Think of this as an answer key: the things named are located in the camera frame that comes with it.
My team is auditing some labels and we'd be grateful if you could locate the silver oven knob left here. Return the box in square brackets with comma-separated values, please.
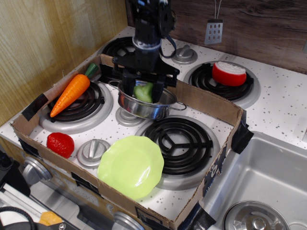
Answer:
[23, 157, 52, 185]

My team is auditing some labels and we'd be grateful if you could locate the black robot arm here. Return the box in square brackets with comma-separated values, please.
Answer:
[112, 0, 179, 103]

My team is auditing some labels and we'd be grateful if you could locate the small steel pan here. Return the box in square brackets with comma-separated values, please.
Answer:
[108, 80, 187, 120]

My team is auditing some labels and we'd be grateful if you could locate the hanging steel spatula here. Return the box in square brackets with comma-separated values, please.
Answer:
[204, 0, 224, 45]

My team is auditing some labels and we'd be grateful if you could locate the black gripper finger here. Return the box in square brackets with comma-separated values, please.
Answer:
[152, 75, 167, 103]
[122, 70, 136, 96]

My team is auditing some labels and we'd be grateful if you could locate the silver oven knob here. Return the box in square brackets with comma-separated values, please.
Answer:
[23, 157, 52, 185]
[112, 211, 144, 230]

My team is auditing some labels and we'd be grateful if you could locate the black burner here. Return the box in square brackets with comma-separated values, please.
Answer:
[39, 80, 113, 134]
[136, 115, 220, 191]
[183, 61, 261, 109]
[98, 36, 163, 70]

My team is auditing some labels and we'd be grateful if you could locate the green toy broccoli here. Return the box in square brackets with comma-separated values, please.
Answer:
[133, 82, 154, 103]

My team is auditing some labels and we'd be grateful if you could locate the light green plastic plate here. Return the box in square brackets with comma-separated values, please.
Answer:
[97, 136, 164, 200]

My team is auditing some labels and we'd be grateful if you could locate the front left black burner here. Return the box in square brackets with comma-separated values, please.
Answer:
[39, 80, 113, 134]

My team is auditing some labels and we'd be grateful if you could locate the silver oven knob middle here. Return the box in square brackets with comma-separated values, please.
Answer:
[112, 211, 144, 230]

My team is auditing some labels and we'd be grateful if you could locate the silver stove knob under pan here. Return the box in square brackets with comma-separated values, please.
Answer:
[116, 107, 146, 127]

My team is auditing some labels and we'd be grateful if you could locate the back left black burner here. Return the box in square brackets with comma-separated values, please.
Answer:
[98, 36, 163, 70]

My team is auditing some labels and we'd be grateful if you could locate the steel sink basin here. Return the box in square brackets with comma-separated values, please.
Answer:
[203, 132, 307, 230]

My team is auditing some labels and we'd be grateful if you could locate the orange toy carrot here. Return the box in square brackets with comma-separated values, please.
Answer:
[50, 63, 98, 117]

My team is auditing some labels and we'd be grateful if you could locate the front right black burner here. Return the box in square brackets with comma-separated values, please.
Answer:
[136, 115, 220, 191]

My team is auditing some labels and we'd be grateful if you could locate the steel pot lid in sink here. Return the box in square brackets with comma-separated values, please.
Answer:
[223, 201, 290, 230]

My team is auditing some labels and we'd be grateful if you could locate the back right black burner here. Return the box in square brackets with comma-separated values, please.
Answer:
[183, 61, 261, 109]

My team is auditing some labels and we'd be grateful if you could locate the cardboard fence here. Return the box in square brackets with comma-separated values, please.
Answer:
[10, 54, 254, 230]

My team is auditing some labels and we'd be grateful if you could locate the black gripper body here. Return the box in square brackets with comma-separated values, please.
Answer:
[112, 43, 179, 87]

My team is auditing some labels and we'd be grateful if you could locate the silver stove knob front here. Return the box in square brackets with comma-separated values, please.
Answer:
[77, 139, 110, 169]

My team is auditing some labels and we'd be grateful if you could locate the yellow object bottom left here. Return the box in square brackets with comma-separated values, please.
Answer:
[38, 211, 63, 226]

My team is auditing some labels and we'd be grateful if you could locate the red and white toy cheese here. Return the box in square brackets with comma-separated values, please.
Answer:
[212, 61, 247, 87]

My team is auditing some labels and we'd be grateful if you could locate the red toy strawberry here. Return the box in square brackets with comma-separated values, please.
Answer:
[47, 132, 75, 159]

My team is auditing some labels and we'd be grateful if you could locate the silver stove knob back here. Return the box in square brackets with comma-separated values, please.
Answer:
[171, 45, 198, 65]

